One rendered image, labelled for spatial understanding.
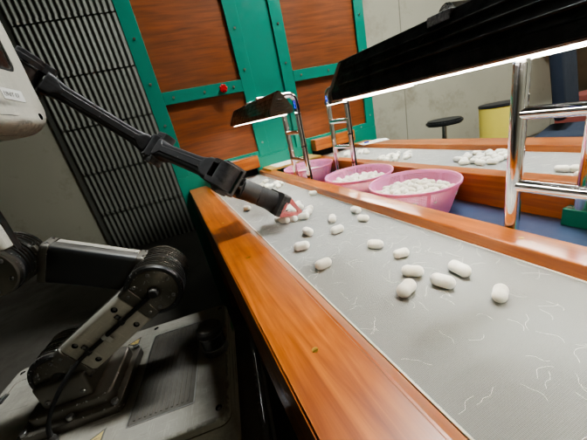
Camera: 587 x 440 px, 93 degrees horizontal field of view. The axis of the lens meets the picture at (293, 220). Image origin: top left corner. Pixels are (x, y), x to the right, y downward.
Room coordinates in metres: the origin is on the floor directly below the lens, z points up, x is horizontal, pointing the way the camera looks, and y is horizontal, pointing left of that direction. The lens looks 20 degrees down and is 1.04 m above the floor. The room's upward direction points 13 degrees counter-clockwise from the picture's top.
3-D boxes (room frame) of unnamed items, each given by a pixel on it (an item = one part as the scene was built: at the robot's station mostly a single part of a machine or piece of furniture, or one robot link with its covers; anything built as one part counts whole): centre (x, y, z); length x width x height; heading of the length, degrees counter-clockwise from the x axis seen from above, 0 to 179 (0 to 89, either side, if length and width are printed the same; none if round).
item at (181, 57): (2.05, 0.03, 1.32); 1.36 x 0.55 x 0.95; 110
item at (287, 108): (1.25, 0.06, 1.08); 0.62 x 0.08 x 0.07; 20
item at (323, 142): (1.87, -0.37, 0.83); 0.30 x 0.06 x 0.07; 110
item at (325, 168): (1.50, -0.14, 0.72); 0.27 x 0.27 x 0.10
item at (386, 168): (1.09, -0.29, 0.72); 0.27 x 0.27 x 0.10
